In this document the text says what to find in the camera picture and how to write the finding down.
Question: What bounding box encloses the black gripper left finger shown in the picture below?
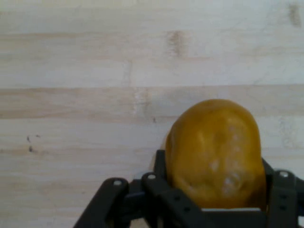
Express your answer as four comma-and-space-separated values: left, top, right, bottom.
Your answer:
72, 149, 205, 228

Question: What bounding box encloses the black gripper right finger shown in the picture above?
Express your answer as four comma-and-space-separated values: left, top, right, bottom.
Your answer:
260, 158, 304, 228

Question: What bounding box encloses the brown toy potato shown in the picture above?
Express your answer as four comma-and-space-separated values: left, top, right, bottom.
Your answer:
164, 99, 267, 210

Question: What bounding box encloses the wooden cutting board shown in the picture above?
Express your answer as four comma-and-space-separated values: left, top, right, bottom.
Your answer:
0, 0, 304, 228

